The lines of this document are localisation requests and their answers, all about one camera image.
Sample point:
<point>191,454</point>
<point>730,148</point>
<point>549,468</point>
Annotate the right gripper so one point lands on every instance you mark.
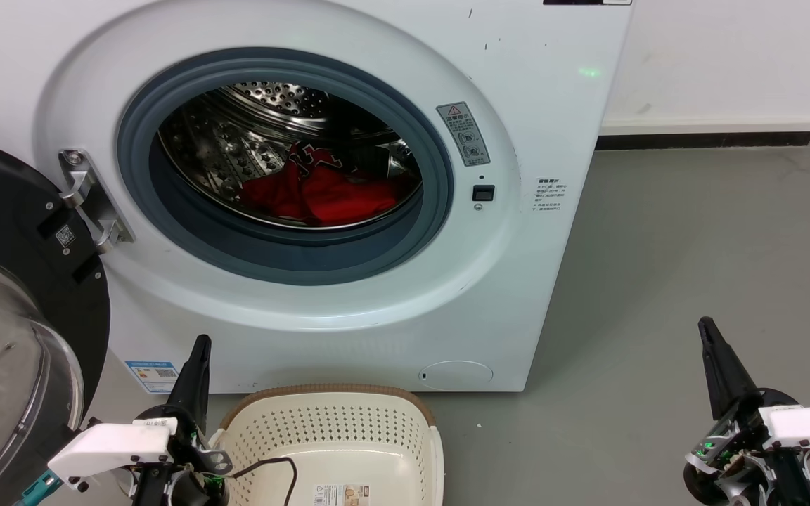
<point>806,425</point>

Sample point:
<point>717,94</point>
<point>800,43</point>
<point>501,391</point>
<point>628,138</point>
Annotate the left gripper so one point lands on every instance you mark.
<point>113,446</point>

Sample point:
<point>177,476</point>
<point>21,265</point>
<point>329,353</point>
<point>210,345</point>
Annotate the red sports jersey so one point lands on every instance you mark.
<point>335,200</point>

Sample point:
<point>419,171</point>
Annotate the cream perforated laundry basket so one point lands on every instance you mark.
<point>349,436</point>

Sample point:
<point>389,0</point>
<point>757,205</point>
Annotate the printed paper product label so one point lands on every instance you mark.
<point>340,495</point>

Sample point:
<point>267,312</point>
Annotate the stainless steel washing machine drum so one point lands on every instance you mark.
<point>250,140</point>

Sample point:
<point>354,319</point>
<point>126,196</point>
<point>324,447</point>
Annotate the blue energy label sticker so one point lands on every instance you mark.
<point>153,377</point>

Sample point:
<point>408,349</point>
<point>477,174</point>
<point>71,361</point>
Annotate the grey rubber door gasket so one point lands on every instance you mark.
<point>271,260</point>

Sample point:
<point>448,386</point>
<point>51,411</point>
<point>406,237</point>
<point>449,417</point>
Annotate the white front-load washing machine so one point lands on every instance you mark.
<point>553,281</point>

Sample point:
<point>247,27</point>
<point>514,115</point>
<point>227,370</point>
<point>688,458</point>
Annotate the metal door hinge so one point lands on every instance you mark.
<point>92,200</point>

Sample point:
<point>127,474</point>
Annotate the white and black baseboard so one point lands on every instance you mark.
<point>707,128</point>

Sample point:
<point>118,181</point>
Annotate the small printed text label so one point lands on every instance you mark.
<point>549,195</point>

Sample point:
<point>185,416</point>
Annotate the round white filter cover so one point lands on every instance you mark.
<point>455,376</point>

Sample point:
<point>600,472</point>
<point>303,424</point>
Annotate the black square door latch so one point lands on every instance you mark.
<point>484,192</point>

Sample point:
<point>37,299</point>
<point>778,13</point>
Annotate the grey warning sticker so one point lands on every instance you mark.
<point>463,133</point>

